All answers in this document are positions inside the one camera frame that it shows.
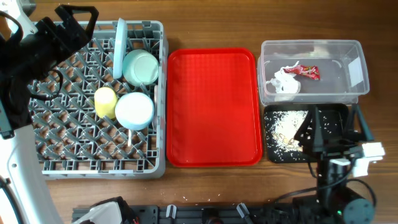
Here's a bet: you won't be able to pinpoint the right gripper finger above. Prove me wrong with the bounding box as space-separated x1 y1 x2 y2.
345 104 374 142
294 105 324 152

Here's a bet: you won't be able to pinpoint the rice and nut leftovers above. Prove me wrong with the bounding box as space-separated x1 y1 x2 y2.
265 110 308 159

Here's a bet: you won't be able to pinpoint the white napkin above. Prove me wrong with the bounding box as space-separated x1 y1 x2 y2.
266 61 301 94

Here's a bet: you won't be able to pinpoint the red candy wrapper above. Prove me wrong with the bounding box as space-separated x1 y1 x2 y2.
283 65 320 80

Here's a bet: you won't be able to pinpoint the light blue plate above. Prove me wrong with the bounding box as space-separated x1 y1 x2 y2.
113 18 127 79

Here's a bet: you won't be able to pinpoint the yellow plastic cup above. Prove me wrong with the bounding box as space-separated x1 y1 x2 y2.
94 87 118 119

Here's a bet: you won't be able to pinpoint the mint green bowl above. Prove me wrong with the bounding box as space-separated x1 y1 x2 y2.
122 49 159 86

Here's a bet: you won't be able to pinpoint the small teal saucer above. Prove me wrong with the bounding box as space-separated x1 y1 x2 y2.
115 92 155 131

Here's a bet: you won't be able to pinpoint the white plastic spoon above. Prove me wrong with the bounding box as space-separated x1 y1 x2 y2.
127 129 132 147

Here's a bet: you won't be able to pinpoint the white plastic fork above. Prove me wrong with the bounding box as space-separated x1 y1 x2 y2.
152 85 159 132

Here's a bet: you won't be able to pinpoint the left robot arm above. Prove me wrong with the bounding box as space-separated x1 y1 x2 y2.
1 5 99 223

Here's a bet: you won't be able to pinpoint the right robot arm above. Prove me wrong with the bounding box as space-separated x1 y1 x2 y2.
291 104 385 223

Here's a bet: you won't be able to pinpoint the grey dishwasher rack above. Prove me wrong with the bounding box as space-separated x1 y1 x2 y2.
28 21 169 179

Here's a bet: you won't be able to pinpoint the black plastic tray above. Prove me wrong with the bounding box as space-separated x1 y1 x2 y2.
264 104 348 164

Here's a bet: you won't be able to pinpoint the clear plastic bin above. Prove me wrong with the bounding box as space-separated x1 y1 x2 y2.
257 40 370 105

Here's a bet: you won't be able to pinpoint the red plastic tray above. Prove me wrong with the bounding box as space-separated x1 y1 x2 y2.
166 47 263 168

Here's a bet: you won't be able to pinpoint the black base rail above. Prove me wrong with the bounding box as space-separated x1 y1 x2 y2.
72 202 312 224

